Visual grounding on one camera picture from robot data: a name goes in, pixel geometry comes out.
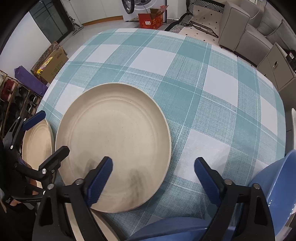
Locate beige plate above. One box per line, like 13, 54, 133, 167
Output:
65, 203, 119, 240
56, 83, 171, 213
21, 118, 55, 189

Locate light blue bowl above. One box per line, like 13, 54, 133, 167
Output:
249, 150, 296, 235

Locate dark blue large bowl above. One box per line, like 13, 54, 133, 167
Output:
128, 217, 210, 240

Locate white kitchen base cabinets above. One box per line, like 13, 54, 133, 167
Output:
61, 0, 123, 26

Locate person's left hand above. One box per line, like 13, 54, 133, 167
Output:
10, 199, 21, 206

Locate wooden shoe rack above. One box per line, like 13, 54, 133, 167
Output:
0, 71, 41, 138

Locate purple bag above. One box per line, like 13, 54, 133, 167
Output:
14, 66, 48, 97

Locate brown cardboard box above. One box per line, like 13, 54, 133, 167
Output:
31, 41, 68, 85

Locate black glass door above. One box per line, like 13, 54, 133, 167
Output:
30, 0, 73, 43

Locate teal checked tablecloth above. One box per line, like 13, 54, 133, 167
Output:
39, 28, 286, 240

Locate white washing machine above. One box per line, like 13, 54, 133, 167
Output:
119, 0, 167, 22

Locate grey side cabinet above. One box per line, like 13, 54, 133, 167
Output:
257, 43, 295, 91

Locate red cardboard box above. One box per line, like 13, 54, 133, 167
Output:
138, 5, 168, 30

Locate grey sofa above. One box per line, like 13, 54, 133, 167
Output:
218, 1, 295, 66

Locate patterned floor rug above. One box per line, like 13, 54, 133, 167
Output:
165, 1, 225, 46

